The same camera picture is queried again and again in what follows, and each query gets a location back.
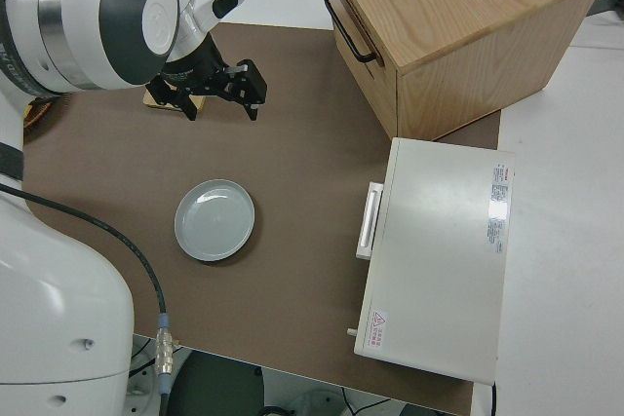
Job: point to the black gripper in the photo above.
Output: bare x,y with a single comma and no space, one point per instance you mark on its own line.
195,70

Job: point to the gray plate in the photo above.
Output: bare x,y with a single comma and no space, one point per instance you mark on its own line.
214,221

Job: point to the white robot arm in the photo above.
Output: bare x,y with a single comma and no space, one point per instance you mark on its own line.
58,270

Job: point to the wooden mug rack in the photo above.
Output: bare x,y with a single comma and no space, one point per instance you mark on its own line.
199,104

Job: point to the brown table mat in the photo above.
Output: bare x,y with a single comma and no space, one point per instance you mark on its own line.
292,167

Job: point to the round wicker basket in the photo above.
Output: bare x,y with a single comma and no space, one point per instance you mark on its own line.
38,113

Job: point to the wooden drawer box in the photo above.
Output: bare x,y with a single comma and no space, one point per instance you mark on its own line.
463,11

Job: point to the white toaster oven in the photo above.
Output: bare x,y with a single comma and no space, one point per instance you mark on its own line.
439,260

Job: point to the dark round base plate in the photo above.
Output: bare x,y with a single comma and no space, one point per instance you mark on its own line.
219,387

